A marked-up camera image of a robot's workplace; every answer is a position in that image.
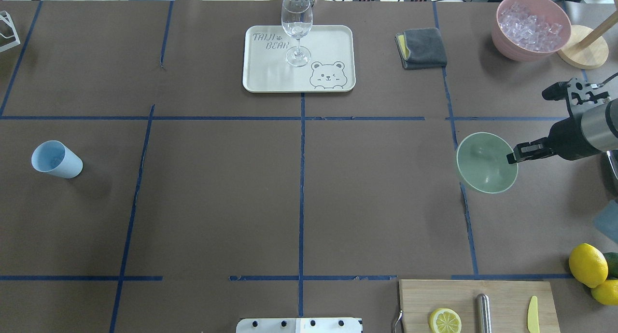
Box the pink bowl of ice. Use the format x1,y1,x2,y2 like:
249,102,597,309
492,0,572,62

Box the yellow plastic knife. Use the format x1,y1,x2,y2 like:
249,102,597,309
527,295,540,333

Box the wooden cutting board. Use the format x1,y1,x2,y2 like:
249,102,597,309
399,279,560,333

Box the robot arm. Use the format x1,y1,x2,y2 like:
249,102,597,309
507,78,618,164

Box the clear wine glass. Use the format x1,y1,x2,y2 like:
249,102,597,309
281,0,313,67

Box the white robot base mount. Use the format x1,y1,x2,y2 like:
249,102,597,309
236,317,364,333

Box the cream bear tray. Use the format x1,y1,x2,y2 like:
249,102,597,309
242,25,356,93

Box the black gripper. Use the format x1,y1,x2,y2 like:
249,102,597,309
507,78,610,165

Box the light blue plastic cup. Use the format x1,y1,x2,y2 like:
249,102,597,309
31,141,84,179

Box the white wire cup rack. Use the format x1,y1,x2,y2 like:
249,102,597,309
0,11,21,52

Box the grey and yellow folded cloth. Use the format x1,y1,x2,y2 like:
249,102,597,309
395,27,448,70

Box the yellow lemon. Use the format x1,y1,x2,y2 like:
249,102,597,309
569,243,608,289
591,279,618,306

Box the green bowl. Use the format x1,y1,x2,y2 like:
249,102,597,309
455,132,519,194

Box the steel knife handle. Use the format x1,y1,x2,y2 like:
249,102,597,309
476,293,492,333

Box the half lemon slice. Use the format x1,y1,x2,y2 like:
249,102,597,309
428,307,462,333

